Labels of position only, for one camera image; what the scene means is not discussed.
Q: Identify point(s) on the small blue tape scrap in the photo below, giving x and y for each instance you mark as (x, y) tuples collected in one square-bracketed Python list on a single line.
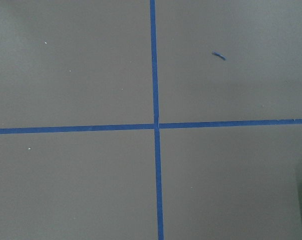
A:
[(217, 54)]

